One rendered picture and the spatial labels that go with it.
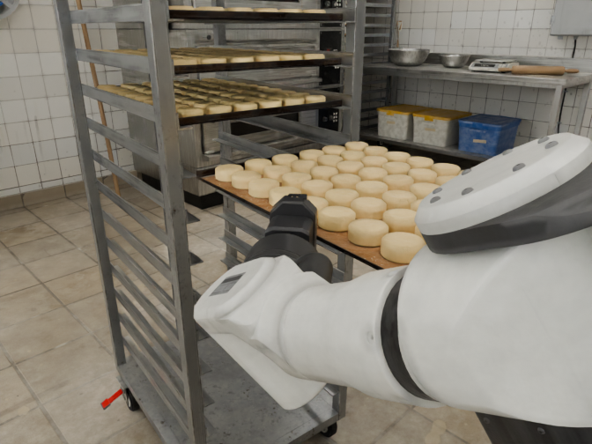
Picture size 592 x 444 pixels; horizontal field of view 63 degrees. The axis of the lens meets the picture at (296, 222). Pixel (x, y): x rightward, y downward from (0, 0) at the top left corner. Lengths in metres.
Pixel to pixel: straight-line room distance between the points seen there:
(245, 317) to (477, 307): 0.18
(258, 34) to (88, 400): 2.57
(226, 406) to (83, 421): 0.52
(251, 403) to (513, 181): 1.41
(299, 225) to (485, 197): 0.36
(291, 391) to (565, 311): 0.26
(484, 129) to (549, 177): 4.08
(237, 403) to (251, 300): 1.24
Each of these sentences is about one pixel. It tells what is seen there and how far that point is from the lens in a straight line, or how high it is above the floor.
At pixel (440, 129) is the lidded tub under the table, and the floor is 0.38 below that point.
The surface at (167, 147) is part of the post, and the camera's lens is 0.89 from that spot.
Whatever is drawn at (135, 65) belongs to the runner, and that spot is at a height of 1.14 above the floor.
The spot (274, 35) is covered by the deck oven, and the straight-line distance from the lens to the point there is 3.67.
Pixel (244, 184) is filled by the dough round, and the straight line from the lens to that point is 0.80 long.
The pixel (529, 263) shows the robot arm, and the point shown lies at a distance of 0.20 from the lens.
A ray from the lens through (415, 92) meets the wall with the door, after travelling 5.32.
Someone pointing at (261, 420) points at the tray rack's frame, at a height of 0.15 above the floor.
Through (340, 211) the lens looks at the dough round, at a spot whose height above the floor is 0.98.
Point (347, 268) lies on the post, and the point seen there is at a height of 0.63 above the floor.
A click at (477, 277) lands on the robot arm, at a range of 0.20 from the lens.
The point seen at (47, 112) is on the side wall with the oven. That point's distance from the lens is 3.96.
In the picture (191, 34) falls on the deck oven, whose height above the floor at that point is 1.17.
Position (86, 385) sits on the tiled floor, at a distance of 2.00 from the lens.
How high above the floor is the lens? 1.20
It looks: 22 degrees down
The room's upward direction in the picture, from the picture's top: straight up
